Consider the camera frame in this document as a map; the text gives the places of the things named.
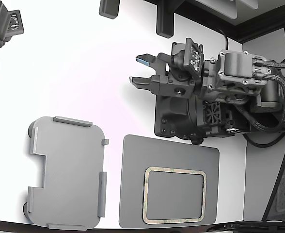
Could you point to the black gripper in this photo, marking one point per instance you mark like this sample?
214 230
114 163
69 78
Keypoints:
178 88

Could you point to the curved part with adhesive backing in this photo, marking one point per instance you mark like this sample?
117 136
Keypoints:
176 169

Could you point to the black robot base housing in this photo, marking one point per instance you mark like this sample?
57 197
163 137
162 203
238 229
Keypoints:
174 114

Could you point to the gray and black robot arm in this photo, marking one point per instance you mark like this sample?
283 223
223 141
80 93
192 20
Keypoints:
234 65

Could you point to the gray rectangular mat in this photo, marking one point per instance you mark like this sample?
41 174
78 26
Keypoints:
132 170

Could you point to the black diagonal strut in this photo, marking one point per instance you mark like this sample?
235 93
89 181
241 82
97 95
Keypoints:
273 189

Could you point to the wrist camera with light board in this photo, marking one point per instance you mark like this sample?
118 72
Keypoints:
193 58

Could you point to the long dark gray post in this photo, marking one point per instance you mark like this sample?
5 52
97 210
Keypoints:
165 19

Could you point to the short dark gray post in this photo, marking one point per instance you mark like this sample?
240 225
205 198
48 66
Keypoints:
109 8

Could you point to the black enclosure frame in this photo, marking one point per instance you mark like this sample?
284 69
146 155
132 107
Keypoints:
239 31

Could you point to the gray frame holder plate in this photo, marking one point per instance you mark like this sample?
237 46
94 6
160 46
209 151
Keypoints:
69 170

